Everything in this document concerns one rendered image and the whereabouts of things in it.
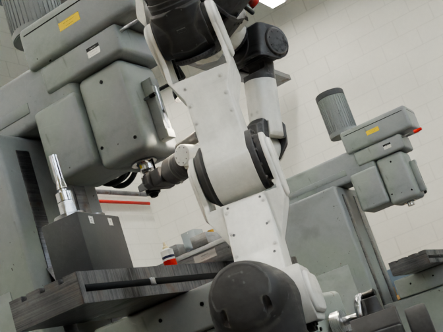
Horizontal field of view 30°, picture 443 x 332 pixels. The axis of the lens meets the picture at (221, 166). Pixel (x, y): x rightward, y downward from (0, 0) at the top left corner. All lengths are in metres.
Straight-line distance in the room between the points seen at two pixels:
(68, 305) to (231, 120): 0.60
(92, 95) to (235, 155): 0.97
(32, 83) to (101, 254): 0.82
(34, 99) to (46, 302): 0.95
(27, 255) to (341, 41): 7.26
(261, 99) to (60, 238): 0.66
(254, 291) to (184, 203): 8.91
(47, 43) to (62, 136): 0.32
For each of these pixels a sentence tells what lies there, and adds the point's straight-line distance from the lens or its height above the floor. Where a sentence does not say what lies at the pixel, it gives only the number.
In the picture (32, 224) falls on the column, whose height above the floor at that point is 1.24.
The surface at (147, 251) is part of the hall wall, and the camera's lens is 10.16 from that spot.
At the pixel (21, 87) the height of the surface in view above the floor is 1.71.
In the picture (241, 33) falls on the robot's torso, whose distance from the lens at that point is 2.30.
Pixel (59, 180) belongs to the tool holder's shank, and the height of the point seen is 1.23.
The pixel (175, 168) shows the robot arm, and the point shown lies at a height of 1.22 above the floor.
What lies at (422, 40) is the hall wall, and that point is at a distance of 9.25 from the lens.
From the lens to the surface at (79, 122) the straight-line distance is 2.69.
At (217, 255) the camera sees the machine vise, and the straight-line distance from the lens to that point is 2.61.
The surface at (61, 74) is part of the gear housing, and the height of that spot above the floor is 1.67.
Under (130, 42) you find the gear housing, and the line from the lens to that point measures 2.68.
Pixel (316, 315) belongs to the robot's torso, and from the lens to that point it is 1.58.
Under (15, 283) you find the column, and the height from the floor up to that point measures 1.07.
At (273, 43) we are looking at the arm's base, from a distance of 2.30.
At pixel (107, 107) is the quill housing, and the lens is 2.65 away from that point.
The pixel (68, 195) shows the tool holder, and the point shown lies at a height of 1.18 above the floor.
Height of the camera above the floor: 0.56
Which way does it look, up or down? 14 degrees up
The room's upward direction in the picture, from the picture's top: 19 degrees counter-clockwise
